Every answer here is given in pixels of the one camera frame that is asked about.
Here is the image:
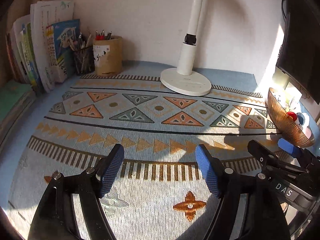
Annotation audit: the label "red yellow plush toy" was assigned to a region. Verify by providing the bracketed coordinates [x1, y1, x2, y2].
[287, 112, 310, 130]

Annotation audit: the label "brown wicker bowl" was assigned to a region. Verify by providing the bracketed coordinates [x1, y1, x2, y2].
[267, 87, 315, 148]

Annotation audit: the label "patterned woven table mat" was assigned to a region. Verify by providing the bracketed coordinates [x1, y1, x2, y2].
[5, 64, 290, 239]

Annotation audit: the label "white desk lamp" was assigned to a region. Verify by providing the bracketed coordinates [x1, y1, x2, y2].
[160, 0, 212, 96]

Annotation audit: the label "stacked green books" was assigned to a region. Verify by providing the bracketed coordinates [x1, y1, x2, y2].
[1, 80, 36, 145]

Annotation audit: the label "black mesh pen holder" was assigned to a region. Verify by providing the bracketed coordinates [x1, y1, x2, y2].
[73, 33, 95, 75]

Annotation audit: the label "brown cardboard pen holder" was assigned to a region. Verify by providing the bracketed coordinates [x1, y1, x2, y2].
[93, 36, 123, 77]

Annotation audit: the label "upright green white books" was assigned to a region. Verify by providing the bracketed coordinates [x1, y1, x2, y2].
[8, 15, 43, 95]

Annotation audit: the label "blue cover book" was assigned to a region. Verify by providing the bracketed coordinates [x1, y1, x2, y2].
[46, 19, 80, 83]

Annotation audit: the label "white paper booklet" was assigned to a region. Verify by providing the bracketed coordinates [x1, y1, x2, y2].
[30, 0, 74, 93]

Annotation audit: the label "black wall monitor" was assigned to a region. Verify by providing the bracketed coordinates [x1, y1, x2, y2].
[276, 0, 319, 103]

